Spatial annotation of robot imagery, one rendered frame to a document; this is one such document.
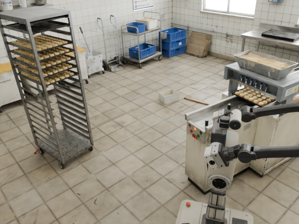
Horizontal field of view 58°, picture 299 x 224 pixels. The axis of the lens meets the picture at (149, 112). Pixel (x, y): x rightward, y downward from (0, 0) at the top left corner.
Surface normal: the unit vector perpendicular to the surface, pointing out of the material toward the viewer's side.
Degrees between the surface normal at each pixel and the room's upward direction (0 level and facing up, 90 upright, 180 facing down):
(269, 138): 90
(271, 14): 90
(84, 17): 90
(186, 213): 0
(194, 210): 0
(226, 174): 101
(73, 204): 0
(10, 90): 92
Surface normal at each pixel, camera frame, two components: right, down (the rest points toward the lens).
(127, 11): 0.66, 0.36
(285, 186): -0.04, -0.87
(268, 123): -0.84, 0.30
